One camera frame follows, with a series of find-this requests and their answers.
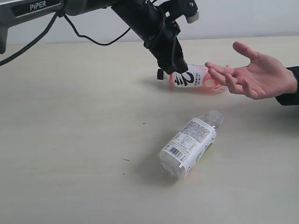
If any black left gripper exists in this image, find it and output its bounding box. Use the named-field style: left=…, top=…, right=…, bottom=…
left=112, top=0, right=188, bottom=74

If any capless bottle white label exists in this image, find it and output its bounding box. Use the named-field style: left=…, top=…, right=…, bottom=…
left=158, top=110, right=223, bottom=179

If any black sleeved forearm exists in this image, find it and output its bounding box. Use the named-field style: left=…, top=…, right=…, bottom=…
left=276, top=66, right=299, bottom=106

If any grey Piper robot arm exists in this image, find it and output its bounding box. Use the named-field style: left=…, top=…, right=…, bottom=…
left=0, top=0, right=198, bottom=74

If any red white bottle black cap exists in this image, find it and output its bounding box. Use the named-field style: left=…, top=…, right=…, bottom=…
left=157, top=64, right=228, bottom=91

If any person's open hand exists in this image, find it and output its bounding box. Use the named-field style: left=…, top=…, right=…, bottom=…
left=205, top=42, right=286, bottom=100

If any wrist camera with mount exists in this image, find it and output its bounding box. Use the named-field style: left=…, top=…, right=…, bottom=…
left=157, top=0, right=199, bottom=23

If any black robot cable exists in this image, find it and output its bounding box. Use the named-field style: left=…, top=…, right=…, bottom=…
left=0, top=11, right=131, bottom=66

